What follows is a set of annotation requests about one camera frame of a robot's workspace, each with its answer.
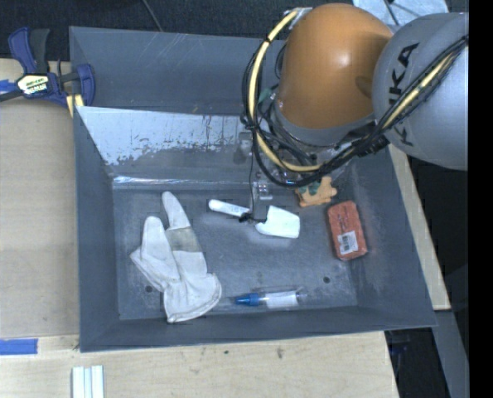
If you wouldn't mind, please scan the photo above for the orange and green toy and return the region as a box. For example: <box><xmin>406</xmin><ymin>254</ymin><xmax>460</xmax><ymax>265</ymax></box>
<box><xmin>293</xmin><ymin>175</ymin><xmax>339</xmax><ymax>208</ymax></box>

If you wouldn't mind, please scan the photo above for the red-brown flat block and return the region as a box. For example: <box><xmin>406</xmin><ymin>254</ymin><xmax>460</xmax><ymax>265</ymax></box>
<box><xmin>326</xmin><ymin>199</ymin><xmax>370</xmax><ymax>262</ymax></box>

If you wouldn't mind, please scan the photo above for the grey metal bin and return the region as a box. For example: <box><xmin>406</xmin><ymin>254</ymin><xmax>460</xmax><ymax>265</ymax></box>
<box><xmin>68</xmin><ymin>26</ymin><xmax>438</xmax><ymax>353</ymax></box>

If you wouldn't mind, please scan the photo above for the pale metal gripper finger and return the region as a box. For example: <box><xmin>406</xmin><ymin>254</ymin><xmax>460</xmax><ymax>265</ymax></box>
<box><xmin>254</xmin><ymin>181</ymin><xmax>274</xmax><ymax>207</ymax></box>

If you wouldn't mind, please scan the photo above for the clear syringe with blue tip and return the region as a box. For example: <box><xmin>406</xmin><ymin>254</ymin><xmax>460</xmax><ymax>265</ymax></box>
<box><xmin>234</xmin><ymin>285</ymin><xmax>309</xmax><ymax>310</ymax></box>

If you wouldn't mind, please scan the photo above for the white work glove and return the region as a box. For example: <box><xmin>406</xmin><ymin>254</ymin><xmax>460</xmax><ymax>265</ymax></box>
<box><xmin>129</xmin><ymin>191</ymin><xmax>223</xmax><ymax>324</ymax></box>

